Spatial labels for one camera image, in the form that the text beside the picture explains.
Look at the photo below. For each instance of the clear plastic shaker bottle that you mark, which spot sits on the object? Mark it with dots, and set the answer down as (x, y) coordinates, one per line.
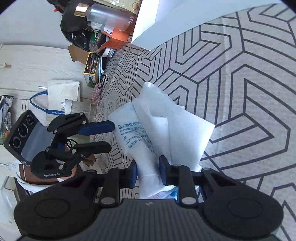
(100, 112)

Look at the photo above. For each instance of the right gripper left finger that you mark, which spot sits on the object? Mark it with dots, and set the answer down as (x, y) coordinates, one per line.
(71, 206)

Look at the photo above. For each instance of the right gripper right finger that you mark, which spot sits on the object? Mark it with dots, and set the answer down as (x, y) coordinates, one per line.
(226, 205)

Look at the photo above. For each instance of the orange cardboard box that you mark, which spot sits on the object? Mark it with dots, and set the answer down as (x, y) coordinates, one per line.
(116, 40)

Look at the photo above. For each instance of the open cardboard photo box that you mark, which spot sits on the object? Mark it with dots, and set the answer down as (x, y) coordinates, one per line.
(92, 64)

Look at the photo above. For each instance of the white paper blue-handle bag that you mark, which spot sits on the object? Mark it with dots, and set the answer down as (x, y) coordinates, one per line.
(47, 102)

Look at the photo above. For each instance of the black plastic bag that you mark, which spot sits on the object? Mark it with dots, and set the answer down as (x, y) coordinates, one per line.
(74, 28)

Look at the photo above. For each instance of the white panda plush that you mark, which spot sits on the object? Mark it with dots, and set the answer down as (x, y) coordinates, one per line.
(96, 27)

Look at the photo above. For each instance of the frosted bottle gold cap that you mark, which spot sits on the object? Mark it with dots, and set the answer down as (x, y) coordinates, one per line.
(108, 16)

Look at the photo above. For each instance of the pink floral scrunchie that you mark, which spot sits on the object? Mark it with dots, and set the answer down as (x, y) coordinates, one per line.
(97, 92)

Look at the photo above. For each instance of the stacked round tins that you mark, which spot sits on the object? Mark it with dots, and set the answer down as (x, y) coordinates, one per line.
(108, 52)

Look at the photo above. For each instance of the white nonwoven shopping bag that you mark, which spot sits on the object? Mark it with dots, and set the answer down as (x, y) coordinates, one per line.
(153, 125)

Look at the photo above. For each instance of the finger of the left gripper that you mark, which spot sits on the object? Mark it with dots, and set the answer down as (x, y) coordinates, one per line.
(78, 124)
(56, 163)

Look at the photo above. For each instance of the yellow snack pouch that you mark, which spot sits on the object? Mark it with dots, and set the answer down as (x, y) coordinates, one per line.
(124, 5)

